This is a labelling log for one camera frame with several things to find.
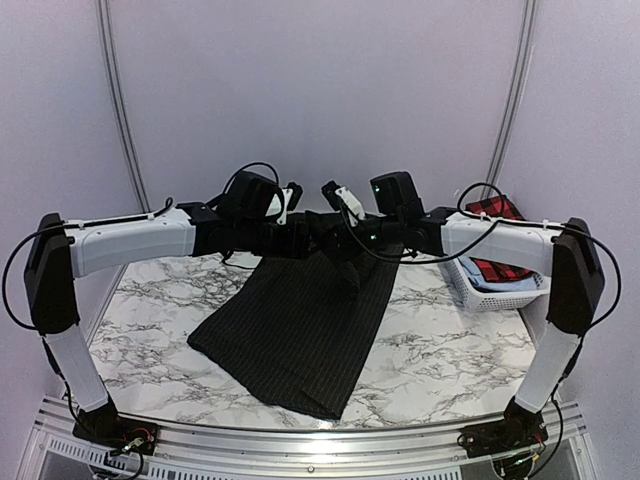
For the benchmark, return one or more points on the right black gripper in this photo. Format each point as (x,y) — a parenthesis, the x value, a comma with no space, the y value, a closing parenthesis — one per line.
(346,248)

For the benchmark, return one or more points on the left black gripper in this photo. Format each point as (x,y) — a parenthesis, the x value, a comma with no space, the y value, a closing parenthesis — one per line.
(296,245)

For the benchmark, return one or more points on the black pinstriped long sleeve shirt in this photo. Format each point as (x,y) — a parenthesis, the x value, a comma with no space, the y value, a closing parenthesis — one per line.
(298,332)

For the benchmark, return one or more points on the white plastic laundry basket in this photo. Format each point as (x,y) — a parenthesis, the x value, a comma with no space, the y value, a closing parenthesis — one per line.
(475,300)

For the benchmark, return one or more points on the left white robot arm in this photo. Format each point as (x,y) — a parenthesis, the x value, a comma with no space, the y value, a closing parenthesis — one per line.
(250,215)

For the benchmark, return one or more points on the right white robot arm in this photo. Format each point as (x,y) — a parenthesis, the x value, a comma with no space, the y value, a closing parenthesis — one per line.
(566,253)

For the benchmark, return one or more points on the light blue shirt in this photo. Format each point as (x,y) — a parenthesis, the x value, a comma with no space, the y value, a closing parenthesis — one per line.
(487,276)

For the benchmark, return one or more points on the red black plaid shirt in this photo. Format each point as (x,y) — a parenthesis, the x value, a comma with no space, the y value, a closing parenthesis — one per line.
(495,207)

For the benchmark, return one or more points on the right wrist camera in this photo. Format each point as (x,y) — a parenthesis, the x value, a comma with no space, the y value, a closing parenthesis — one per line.
(340,198)

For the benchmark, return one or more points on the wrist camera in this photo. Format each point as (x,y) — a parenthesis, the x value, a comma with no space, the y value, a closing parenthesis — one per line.
(284,202)
(340,198)

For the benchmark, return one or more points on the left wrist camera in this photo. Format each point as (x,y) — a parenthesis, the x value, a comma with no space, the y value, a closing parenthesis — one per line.
(284,202)

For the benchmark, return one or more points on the right aluminium frame post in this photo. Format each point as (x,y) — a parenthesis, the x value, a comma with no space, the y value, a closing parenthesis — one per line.
(515,91)

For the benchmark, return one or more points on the aluminium frame post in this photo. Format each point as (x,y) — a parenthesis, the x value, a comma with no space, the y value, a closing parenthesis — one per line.
(117,97)
(515,91)

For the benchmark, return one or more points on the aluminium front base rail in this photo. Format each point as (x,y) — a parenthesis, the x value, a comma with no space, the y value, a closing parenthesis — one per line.
(191,451)

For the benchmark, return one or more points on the left aluminium frame post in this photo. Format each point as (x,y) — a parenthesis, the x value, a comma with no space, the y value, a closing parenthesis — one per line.
(117,97)

